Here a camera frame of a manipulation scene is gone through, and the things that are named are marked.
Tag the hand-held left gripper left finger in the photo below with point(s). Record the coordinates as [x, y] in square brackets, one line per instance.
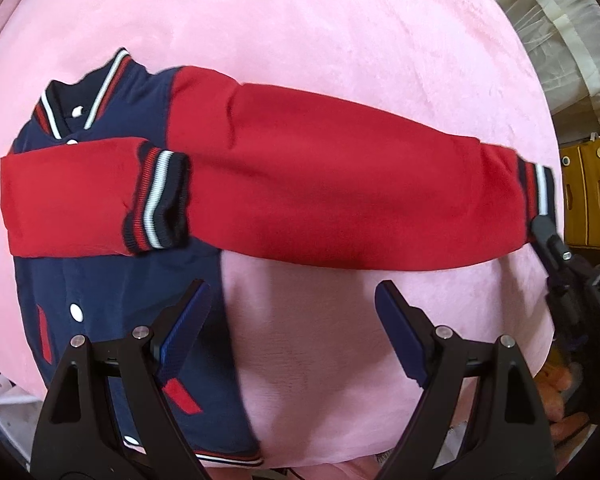
[186, 329]

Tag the wooden cabinet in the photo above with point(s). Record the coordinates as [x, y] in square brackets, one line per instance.
[592, 195]

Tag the white sheer curtain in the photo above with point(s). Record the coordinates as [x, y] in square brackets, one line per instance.
[565, 35]

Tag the pink plush blanket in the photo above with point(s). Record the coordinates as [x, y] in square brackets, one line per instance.
[330, 35]

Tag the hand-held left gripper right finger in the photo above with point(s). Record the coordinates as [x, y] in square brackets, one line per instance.
[396, 331]

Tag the orange plush toy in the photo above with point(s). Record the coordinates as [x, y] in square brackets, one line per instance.
[562, 390]

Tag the red and navy varsity jacket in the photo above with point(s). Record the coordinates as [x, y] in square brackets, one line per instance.
[330, 180]

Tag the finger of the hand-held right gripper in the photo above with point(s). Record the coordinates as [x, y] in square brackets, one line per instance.
[547, 234]

